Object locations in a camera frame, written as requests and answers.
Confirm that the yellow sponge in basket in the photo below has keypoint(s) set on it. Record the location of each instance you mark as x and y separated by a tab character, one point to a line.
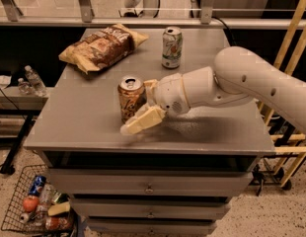
59	208

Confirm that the small clear water bottle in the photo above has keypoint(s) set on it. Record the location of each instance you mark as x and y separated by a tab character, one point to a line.
24	87

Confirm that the grey side desk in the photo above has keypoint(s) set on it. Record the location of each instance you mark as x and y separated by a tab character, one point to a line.
15	105

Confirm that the brown yellow chip bag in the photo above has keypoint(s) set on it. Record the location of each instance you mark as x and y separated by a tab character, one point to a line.
103	48

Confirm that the white green 7up can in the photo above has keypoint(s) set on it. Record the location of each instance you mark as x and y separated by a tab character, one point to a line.
172	47

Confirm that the clear plastic water bottle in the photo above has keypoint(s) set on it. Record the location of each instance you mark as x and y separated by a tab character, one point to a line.
35	81

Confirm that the orange LaCroix can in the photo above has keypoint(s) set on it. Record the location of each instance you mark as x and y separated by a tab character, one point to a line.
131	94

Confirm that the black wire basket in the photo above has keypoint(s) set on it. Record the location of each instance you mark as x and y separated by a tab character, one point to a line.
38	208

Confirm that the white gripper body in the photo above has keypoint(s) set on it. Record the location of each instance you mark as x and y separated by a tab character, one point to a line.
168	93

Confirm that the red apple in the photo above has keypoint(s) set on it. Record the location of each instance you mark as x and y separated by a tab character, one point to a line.
30	203

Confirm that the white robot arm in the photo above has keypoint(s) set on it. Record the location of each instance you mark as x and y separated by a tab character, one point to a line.
237	76

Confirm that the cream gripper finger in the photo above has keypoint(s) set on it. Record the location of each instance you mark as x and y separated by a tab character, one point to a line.
146	117
150	86

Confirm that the blue soda can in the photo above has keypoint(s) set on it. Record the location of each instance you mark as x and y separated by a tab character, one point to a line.
37	186

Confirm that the grey drawer cabinet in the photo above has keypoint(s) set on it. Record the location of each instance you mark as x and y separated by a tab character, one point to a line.
174	179

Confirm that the metal railing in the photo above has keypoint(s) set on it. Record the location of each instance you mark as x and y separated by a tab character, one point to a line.
100	13

